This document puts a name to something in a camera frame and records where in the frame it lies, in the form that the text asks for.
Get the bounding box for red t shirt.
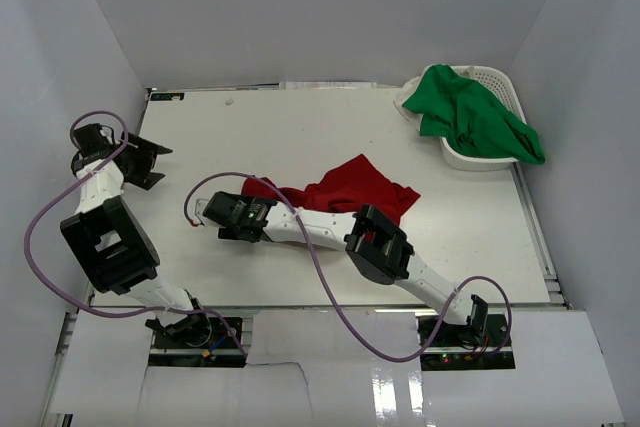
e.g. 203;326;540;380
241;154;420;250

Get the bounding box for green t shirt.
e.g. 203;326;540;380
404;64;546;165

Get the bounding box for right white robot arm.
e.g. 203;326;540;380
195;191;488;338

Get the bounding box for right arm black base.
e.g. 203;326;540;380
420;314;516;372

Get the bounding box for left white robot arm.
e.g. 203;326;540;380
60;123;213;348

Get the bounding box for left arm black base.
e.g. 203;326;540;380
146;316;246;368

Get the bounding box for black label sticker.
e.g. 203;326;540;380
149;92;185;102

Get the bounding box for white t shirt in basket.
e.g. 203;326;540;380
393;76;422;131

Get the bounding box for white plastic laundry basket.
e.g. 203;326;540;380
418;63;527;172

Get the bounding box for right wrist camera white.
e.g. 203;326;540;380
194;198;214;227

